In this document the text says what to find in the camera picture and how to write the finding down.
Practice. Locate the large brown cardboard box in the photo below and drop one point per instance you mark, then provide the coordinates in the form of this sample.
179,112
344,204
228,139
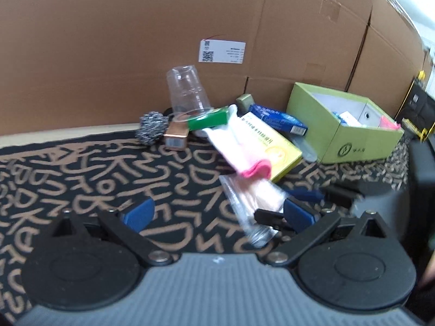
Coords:
390,57
136,40

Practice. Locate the clear plastic cup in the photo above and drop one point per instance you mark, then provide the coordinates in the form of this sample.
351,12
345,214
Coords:
185,88

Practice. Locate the clear plastic bag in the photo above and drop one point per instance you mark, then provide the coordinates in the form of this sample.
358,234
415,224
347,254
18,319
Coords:
253,197

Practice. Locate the small copper box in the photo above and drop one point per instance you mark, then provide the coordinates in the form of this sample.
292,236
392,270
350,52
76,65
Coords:
176,136

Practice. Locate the green cardboard box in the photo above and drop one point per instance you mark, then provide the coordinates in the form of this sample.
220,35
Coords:
360,142

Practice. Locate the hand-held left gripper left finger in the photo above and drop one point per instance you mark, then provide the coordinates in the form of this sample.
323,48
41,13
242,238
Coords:
140,212

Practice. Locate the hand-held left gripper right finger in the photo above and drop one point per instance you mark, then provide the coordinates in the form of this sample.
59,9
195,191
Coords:
298,215

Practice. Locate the steel wool scrubber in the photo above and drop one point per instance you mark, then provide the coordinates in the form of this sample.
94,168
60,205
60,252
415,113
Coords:
151,127

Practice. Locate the white and blue packet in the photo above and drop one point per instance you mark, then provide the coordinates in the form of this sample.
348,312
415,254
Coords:
346,117

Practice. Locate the yellow-green flat box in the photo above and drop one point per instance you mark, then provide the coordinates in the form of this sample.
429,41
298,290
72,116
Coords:
282,149

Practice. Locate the bright pink item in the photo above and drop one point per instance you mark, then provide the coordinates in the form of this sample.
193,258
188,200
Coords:
387,123

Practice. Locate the black patterned mat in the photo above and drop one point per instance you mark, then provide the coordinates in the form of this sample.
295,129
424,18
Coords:
85,176

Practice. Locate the small green box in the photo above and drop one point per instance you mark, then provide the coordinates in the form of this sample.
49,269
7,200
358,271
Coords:
208,119

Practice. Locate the white and pink cloth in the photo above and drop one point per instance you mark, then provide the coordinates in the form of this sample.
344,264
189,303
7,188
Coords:
234,146

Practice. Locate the white shipping label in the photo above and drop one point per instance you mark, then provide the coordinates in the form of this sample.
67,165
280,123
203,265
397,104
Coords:
222,51

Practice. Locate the blue flat box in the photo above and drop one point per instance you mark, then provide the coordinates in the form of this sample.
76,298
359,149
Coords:
278,119

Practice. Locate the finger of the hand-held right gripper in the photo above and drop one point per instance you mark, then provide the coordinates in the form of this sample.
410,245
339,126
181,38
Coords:
268,218
307,195

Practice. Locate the black and yellow case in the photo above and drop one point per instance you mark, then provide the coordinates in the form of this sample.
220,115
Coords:
419,108

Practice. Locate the clear plastic wrapper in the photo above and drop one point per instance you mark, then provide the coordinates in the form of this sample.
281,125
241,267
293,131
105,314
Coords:
306,149

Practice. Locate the olive green small block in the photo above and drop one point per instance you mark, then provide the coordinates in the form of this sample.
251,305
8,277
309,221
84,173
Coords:
245,102

